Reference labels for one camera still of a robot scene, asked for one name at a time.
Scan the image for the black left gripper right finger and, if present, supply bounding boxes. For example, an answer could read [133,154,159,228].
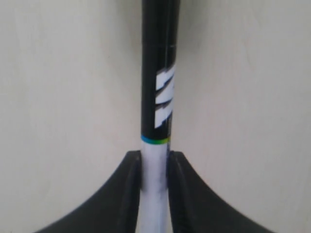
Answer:
[167,151,270,233]

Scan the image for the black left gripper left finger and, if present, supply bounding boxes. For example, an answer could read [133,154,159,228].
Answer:
[40,150,141,233]

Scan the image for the black and white marker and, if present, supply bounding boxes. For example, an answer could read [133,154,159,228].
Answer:
[139,0,180,233]

